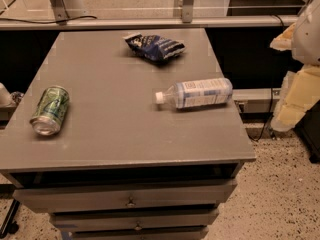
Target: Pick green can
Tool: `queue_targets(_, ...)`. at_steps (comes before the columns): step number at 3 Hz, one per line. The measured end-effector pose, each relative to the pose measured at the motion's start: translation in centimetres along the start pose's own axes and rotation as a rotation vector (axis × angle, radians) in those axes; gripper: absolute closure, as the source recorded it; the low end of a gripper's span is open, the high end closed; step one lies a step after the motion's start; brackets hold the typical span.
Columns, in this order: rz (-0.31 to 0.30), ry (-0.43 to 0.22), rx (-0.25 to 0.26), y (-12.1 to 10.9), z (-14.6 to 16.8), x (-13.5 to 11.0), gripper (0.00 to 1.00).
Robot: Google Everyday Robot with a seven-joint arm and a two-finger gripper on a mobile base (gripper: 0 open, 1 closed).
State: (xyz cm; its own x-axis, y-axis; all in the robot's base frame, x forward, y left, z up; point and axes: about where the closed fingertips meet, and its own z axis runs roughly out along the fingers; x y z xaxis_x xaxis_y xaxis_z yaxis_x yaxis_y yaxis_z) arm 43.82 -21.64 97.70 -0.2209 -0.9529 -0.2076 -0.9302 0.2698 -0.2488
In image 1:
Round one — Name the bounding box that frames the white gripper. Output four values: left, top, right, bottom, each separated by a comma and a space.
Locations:
270, 0, 320, 132

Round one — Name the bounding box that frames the green soda can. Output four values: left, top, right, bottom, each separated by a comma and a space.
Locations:
30, 86, 69, 136

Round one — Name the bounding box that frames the clear plastic water bottle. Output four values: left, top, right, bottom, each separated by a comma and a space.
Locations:
155, 78, 233, 109

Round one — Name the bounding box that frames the blue chip bag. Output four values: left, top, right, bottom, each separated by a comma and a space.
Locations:
124, 33, 185, 63

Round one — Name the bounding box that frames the grey drawer cabinet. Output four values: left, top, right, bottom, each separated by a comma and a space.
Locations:
0, 29, 255, 240

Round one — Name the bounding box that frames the white object at left edge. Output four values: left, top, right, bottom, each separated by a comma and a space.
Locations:
0, 83, 13, 107

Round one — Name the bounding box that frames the black stand leg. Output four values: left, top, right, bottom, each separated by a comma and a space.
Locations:
0, 200, 20, 239

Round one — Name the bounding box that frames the grey metal frame rail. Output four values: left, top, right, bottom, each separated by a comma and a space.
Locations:
0, 0, 312, 30

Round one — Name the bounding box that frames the black cable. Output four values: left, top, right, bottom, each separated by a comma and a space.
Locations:
0, 15, 98, 25

